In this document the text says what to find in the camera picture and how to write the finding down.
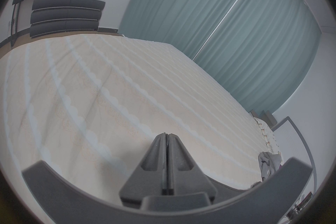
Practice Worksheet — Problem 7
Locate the black chest of drawers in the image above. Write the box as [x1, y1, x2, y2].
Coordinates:
[30, 0, 106, 39]

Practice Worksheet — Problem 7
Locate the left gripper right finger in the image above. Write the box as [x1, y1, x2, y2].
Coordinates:
[167, 133, 217, 202]

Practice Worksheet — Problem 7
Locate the grey bedside table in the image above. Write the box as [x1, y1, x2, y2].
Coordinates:
[249, 110, 276, 125]

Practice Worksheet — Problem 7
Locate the grey garment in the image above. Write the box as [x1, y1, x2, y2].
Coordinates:
[251, 151, 283, 188]

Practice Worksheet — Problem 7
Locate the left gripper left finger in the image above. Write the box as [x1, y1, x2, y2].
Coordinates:
[118, 133, 168, 205]

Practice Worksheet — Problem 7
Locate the blue-green curtain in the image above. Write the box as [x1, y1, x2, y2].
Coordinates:
[193, 0, 322, 115]
[118, 0, 263, 61]

